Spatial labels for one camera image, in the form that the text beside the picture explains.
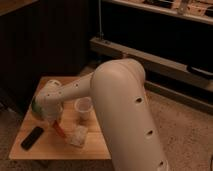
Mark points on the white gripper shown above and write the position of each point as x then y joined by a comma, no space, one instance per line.
51,113

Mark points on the red pepper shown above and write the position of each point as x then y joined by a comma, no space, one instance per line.
58,129

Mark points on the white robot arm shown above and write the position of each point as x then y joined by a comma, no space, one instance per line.
118,95

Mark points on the green ceramic bowl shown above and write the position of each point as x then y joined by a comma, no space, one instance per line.
35,109

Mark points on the white ceramic cup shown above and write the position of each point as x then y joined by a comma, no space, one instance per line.
83,106

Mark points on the black remote control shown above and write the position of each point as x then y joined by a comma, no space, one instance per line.
32,137

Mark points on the wooden side table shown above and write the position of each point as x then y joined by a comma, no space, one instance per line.
50,145

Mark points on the beige sponge block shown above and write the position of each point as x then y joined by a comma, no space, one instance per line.
79,135

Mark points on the dark wooden cabinet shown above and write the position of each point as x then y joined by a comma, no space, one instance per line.
46,38

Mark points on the vertical metal pole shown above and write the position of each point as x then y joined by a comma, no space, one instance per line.
100,19

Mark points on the grey metal beam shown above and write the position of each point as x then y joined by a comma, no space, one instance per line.
151,62

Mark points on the cluttered back shelf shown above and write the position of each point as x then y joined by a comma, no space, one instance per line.
194,10

